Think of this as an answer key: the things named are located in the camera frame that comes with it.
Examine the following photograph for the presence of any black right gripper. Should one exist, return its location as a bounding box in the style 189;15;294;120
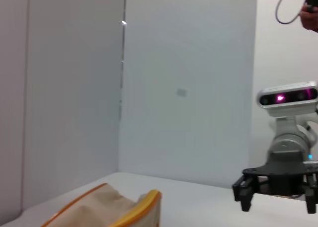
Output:
232;150;318;214

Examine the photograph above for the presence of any beige food bag orange trim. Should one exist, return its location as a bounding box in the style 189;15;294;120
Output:
41;183;162;227

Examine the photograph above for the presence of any person's hand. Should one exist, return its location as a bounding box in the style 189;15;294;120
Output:
300;2;318;33

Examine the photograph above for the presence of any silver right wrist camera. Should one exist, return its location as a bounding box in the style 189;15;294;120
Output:
257;81;318;110

